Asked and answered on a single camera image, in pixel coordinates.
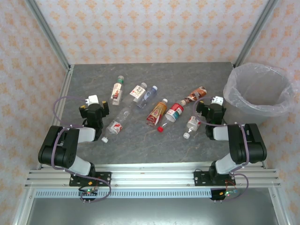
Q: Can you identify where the brown label plastic bottle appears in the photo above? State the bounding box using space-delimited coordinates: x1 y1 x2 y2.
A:
179 86 208 106

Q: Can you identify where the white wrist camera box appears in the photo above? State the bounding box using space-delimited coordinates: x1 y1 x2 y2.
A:
210 95 225 105
84 94 99 105

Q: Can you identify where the white trash bin with liner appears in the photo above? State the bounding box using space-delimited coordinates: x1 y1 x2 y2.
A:
222 62 295 118

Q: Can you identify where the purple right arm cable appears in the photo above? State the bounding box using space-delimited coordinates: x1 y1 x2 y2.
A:
192 97 249 203

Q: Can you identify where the orange label plastic bottle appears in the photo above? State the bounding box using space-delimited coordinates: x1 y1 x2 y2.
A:
146 98 169 128

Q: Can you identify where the white label grey cap bottle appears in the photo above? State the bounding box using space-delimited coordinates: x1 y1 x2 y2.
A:
127 82 148 105

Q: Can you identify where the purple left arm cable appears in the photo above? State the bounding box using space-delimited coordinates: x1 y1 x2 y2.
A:
51 96 112 203

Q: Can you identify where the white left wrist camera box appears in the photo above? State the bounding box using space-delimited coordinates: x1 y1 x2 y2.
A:
84 94 99 105

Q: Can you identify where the large clear plastic bottle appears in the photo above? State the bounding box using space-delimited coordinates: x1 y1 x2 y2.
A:
101 104 134 143

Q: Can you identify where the small white cap bottle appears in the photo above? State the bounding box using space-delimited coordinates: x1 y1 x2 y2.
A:
183 114 202 139

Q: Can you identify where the green cap plastic bottle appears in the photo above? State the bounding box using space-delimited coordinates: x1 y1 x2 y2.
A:
110 75 125 106

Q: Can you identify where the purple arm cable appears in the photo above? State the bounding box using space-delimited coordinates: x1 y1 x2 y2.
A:
51 96 112 203
192 97 249 203

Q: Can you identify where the grey plastic bin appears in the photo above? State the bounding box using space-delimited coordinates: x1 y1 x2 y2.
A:
224 65 290 127

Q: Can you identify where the blue cap plastic bottle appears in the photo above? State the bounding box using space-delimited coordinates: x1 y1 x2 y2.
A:
136 85 158 108

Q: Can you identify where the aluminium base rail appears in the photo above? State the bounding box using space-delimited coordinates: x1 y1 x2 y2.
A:
24 164 282 188

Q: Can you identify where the small controller board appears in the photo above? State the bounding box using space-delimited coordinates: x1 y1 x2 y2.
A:
210 187 240 202
78 187 99 202

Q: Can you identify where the grey slotted cable duct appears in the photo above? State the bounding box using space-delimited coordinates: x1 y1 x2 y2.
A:
34 189 213 199

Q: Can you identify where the grey metal panel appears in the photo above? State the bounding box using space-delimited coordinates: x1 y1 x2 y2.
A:
24 197 281 225

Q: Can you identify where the aluminium frame post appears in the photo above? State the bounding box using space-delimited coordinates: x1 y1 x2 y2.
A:
233 0 279 68
24 0 72 71

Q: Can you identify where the red cap red label bottle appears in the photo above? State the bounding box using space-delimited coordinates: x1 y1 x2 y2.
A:
157 102 185 133

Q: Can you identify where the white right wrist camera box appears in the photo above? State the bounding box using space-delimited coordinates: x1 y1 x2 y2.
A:
210 95 225 105

